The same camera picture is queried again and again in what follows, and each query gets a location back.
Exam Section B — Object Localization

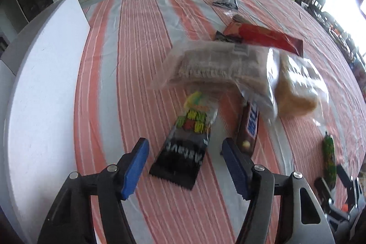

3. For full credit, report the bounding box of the small black snack packet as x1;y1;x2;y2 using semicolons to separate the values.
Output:
214;30;243;44

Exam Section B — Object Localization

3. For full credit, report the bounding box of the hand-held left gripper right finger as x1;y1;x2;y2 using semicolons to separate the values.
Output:
222;138;335;244

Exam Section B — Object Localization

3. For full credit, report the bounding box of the clear cracker packet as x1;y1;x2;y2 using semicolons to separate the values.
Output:
153;41;279;122

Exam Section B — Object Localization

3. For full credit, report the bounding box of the brown roll-shaped packet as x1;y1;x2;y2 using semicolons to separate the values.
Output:
232;14;252;24

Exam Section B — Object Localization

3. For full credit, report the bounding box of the green snack packet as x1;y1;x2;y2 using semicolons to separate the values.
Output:
322;131;336;191

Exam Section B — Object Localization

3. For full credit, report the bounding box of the clear bread packet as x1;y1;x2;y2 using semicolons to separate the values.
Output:
273;51;329;119

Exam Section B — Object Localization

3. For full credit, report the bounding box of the white board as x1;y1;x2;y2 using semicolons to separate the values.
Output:
3;0;92;244

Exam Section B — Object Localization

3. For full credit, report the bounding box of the black gummy candy packet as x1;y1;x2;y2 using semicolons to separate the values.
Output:
149;91;219;191

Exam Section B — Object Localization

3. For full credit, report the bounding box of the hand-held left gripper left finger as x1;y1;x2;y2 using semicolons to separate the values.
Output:
37;138;150;244

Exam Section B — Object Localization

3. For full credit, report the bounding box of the brown chocolate bar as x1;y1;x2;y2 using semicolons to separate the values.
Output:
234;101;261;156

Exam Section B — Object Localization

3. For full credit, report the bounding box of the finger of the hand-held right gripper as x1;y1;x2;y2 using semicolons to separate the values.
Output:
314;178;336;209
336;165;358;205

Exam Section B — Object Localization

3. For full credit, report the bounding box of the red snack packet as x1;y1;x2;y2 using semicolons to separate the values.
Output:
223;21;304;56

